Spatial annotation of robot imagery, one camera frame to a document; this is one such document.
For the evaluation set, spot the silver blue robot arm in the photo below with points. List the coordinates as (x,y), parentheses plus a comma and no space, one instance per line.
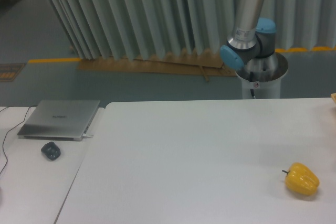
(250,47)

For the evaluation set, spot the pale green folding curtain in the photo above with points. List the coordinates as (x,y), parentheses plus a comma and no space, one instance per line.
(133,28)

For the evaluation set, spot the yellow bell pepper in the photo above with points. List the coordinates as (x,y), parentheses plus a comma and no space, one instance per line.
(300,179)

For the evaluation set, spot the white usb plug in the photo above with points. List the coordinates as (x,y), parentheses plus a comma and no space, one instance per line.
(87,136)

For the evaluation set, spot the wooden tray corner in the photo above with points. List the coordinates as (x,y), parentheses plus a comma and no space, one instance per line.
(333,97)

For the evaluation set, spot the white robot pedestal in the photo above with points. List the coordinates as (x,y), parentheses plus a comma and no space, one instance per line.
(255,86)

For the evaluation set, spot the silver closed laptop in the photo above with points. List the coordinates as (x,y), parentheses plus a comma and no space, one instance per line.
(60,119)

